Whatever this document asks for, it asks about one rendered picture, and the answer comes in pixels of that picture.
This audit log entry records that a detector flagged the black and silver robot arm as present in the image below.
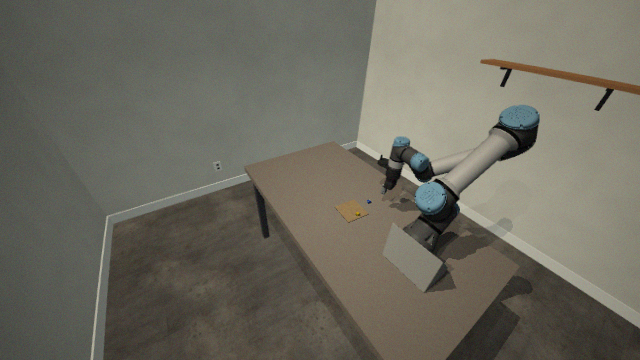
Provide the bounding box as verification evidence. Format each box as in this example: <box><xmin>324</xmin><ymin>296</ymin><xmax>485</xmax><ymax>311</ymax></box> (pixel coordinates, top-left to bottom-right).
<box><xmin>390</xmin><ymin>105</ymin><xmax>540</xmax><ymax>253</ymax></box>

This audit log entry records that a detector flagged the tan square mat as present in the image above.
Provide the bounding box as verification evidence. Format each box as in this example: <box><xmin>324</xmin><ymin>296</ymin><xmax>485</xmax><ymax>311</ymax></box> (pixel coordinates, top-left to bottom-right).
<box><xmin>335</xmin><ymin>200</ymin><xmax>368</xmax><ymax>223</ymax></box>

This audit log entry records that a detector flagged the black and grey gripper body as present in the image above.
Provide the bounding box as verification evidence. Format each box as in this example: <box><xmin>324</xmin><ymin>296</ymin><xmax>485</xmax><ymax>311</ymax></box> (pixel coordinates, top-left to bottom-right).
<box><xmin>377</xmin><ymin>155</ymin><xmax>405</xmax><ymax>190</ymax></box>

